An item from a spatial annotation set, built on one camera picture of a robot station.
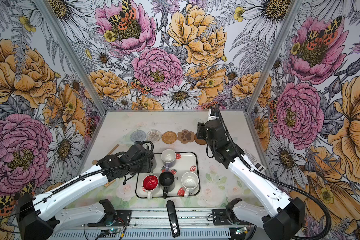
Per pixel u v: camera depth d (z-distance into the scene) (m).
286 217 0.38
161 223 0.74
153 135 1.06
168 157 0.94
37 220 0.39
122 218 0.74
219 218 0.74
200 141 1.05
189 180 0.85
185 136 1.05
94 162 0.92
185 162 0.94
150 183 0.83
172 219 0.70
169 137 1.05
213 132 0.53
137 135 1.06
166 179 0.82
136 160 0.57
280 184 0.41
